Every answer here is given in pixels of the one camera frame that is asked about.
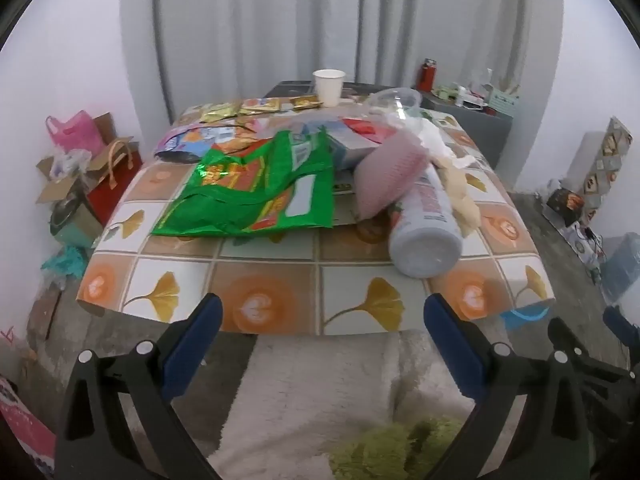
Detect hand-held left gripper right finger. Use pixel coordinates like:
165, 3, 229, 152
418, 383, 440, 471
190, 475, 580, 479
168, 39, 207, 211
423, 293, 595, 480

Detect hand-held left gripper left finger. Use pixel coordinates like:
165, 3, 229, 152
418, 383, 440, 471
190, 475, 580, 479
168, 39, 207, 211
54, 292, 224, 480

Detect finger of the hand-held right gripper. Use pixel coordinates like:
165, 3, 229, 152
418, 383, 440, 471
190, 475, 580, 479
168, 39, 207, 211
547, 316, 640, 401
601, 305, 640, 348

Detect blue plastic wastebasket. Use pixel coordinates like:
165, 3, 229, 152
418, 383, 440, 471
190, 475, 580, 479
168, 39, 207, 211
500, 304, 551, 331

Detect large green snack bag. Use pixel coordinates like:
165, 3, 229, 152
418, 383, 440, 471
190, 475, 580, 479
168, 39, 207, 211
151, 130, 335, 237

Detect pink purple snack bag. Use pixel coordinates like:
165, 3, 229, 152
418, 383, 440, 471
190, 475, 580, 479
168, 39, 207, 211
154, 124, 273, 163

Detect light blue cardboard box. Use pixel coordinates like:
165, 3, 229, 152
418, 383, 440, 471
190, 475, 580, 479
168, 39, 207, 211
320, 119, 383, 171

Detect blue water jug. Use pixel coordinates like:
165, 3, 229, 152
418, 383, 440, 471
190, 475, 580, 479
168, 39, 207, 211
600, 232, 640, 303

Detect white plastic bottle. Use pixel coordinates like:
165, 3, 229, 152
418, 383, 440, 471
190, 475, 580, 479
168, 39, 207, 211
389, 165, 463, 278

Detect green fluffy cloth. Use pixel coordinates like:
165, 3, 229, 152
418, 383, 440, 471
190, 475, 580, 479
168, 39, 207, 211
327, 417, 466, 480

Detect dark snack box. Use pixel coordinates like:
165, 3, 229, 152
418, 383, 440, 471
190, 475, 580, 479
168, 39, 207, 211
546, 187, 586, 226

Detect crumpled cream tissue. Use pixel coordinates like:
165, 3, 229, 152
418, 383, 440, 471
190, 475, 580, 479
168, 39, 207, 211
440, 157, 483, 236

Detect teal plastic bag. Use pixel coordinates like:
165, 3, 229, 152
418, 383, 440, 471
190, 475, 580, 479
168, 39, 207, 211
40, 245, 88, 281

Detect rolled patterned tablecloth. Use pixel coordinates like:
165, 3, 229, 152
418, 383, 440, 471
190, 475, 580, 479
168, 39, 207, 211
582, 116, 633, 221

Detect red gift bag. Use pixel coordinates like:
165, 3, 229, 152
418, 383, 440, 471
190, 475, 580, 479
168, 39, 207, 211
87, 140, 143, 228

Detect pink printed cloth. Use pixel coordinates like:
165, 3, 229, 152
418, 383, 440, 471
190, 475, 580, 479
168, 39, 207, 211
0, 375, 56, 476

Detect grey cabinet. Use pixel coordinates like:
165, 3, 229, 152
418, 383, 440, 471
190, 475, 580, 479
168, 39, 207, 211
417, 91, 516, 191

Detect crumpled white tissue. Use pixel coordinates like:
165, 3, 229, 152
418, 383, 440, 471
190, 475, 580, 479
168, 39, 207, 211
400, 110, 478, 171

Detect brown cardboard box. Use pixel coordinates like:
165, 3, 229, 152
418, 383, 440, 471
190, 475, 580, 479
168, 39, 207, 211
35, 112, 141, 206

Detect yellow green snack sachet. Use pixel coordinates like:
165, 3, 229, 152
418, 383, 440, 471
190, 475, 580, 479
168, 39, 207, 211
201, 101, 240, 123

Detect red packet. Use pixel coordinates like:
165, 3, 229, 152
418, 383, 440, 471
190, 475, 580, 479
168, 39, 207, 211
342, 116, 398, 143

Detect pink plastic bag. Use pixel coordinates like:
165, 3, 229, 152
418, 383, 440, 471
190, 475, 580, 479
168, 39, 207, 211
46, 110, 106, 153

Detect yellow bear snack sachet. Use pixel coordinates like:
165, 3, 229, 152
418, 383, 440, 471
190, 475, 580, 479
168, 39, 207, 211
240, 97, 281, 115

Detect green calendar box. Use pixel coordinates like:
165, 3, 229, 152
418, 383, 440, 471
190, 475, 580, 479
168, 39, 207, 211
487, 85, 521, 117

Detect clear plastic cup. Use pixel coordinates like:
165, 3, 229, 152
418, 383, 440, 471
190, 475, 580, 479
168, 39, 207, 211
367, 87, 423, 121

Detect red thermos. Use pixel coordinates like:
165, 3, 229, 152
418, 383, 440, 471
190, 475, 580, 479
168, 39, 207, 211
417, 58, 437, 92

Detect white paper cup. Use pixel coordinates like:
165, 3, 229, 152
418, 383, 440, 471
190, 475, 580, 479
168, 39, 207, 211
313, 69, 346, 108

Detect black cables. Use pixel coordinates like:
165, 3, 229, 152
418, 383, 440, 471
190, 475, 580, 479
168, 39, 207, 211
575, 225, 607, 273

